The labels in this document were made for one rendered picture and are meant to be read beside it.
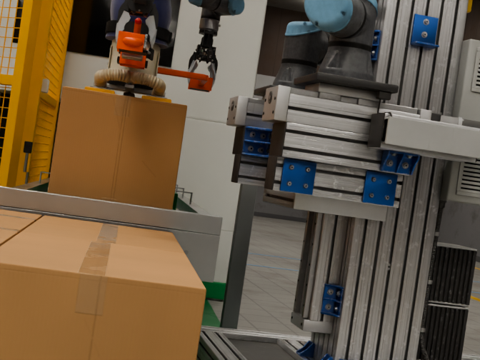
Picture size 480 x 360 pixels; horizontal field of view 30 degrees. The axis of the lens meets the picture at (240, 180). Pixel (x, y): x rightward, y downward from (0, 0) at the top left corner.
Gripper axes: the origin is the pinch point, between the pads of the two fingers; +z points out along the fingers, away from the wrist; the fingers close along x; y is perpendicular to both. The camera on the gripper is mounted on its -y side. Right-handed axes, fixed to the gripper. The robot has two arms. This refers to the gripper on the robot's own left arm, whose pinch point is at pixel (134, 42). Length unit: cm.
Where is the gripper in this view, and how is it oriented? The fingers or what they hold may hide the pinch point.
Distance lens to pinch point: 259.4
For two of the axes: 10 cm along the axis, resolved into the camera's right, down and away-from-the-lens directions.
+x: -9.8, -1.5, -1.2
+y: -1.2, -0.3, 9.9
